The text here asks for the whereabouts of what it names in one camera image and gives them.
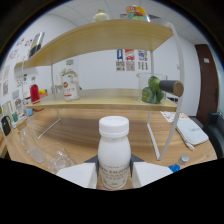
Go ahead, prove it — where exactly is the large white milk bottle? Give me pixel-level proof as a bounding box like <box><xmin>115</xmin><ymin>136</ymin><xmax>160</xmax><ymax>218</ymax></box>
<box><xmin>97</xmin><ymin>115</ymin><xmax>132</xmax><ymax>190</ymax></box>

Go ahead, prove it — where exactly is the clear glass with ice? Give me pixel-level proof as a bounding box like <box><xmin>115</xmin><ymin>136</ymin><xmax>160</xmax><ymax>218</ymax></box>
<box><xmin>44</xmin><ymin>143</ymin><xmax>76</xmax><ymax>174</ymax></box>

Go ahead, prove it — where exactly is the white fabric pouch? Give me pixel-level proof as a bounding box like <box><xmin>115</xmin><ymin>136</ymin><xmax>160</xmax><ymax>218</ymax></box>
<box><xmin>175</xmin><ymin>118</ymin><xmax>210</xmax><ymax>152</ymax></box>

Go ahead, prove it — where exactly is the orange printed paper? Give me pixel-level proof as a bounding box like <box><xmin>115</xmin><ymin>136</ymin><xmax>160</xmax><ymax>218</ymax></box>
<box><xmin>160</xmin><ymin>110</ymin><xmax>189</xmax><ymax>124</ymax></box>

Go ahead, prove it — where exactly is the black office chair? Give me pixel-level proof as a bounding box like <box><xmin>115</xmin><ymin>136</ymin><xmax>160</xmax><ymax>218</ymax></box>
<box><xmin>203</xmin><ymin>111</ymin><xmax>224</xmax><ymax>159</ymax></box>

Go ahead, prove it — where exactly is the glass jar of limes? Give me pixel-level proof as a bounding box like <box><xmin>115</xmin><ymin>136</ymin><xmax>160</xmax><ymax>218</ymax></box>
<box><xmin>136</xmin><ymin>72</ymin><xmax>168</xmax><ymax>105</ymax></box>

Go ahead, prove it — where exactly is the black kettle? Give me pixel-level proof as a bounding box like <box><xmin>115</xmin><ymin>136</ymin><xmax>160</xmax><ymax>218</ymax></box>
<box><xmin>0</xmin><ymin>115</ymin><xmax>13</xmax><ymax>137</ymax></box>

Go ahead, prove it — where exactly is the orange pot with items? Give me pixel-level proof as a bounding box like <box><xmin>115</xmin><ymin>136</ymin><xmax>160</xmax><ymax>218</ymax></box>
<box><xmin>37</xmin><ymin>88</ymin><xmax>49</xmax><ymax>100</ymax></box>

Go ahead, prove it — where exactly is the red liquid bottle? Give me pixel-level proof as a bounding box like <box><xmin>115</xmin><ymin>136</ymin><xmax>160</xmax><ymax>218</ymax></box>
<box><xmin>29</xmin><ymin>76</ymin><xmax>41</xmax><ymax>104</ymax></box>

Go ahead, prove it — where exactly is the brown door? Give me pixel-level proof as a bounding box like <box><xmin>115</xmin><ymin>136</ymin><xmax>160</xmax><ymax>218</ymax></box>
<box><xmin>194</xmin><ymin>44</ymin><xmax>221</xmax><ymax>126</ymax></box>

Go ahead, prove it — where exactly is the black yellow snack bag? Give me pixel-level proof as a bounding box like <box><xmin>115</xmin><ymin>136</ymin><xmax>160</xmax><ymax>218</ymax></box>
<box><xmin>28</xmin><ymin>31</ymin><xmax>46</xmax><ymax>59</ymax></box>

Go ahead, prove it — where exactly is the orange yellow snack bag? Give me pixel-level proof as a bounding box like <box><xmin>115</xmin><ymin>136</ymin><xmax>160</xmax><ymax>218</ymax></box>
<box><xmin>125</xmin><ymin>4</ymin><xmax>151</xmax><ymax>23</ymax></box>

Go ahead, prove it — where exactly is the clear soda bottle green cap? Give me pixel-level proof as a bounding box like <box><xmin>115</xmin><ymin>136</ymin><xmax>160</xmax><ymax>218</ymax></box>
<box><xmin>92</xmin><ymin>8</ymin><xmax>110</xmax><ymax>23</ymax></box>

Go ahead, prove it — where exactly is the wooden muddler dark handle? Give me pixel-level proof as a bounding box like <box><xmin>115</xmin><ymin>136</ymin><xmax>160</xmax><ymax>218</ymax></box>
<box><xmin>158</xmin><ymin>79</ymin><xmax>185</xmax><ymax>98</ymax></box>

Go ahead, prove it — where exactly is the multicolour wall poster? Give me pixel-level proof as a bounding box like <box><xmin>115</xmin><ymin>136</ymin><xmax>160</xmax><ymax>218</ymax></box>
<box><xmin>137</xmin><ymin>49</ymin><xmax>149</xmax><ymax>71</ymax></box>

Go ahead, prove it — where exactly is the red white wall poster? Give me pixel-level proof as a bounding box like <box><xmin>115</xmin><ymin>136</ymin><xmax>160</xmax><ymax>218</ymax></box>
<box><xmin>124</xmin><ymin>49</ymin><xmax>136</xmax><ymax>72</ymax></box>

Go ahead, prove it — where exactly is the blue yellow wall poster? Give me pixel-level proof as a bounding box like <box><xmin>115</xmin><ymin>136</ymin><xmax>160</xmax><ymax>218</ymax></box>
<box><xmin>116</xmin><ymin>49</ymin><xmax>126</xmax><ymax>72</ymax></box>

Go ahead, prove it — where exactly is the white frame wooden shelf rack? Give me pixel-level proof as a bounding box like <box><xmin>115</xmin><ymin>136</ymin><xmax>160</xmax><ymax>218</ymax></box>
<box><xmin>13</xmin><ymin>18</ymin><xmax>186</xmax><ymax>162</ymax></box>

